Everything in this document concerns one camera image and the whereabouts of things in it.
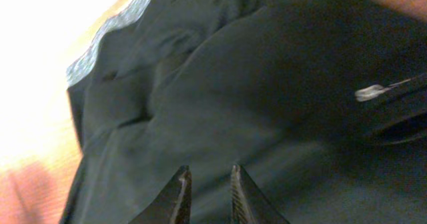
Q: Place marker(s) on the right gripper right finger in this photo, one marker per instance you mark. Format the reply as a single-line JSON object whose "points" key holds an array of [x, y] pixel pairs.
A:
{"points": [[249, 204]]}

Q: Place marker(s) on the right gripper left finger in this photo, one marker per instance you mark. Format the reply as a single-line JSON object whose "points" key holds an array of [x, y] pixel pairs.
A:
{"points": [[173, 203]]}

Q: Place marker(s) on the black t-shirt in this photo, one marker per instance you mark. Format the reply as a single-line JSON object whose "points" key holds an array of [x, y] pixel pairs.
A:
{"points": [[322, 102]]}

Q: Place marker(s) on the black shorts red waistband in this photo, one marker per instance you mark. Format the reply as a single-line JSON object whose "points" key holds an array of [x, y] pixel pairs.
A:
{"points": [[113, 83]]}

